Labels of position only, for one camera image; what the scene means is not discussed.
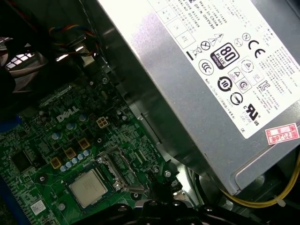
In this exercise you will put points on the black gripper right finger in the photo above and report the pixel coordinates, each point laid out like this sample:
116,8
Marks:
180,213

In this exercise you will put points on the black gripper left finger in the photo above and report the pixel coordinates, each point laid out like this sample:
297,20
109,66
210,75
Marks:
150,213

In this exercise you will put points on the silver CPU chip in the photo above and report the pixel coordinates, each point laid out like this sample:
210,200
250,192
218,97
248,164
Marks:
89,188

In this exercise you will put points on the CPU socket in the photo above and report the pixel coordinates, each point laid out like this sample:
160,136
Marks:
105,179

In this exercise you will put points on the metal socket cover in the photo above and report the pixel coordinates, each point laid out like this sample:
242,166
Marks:
126,167

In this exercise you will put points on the grey power supply unit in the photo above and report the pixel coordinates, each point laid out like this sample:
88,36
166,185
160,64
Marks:
187,93

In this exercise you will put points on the green Dell motherboard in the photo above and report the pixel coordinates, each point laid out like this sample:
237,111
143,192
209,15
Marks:
47,145

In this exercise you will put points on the blue expansion slot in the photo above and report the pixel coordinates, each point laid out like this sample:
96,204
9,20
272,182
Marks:
11,201

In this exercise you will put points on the blue motherboard connector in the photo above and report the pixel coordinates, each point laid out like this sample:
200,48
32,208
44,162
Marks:
10,124

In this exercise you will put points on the black case fan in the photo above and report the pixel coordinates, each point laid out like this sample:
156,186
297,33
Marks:
21,61

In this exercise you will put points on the black open PC case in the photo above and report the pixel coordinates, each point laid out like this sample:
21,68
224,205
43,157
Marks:
58,14

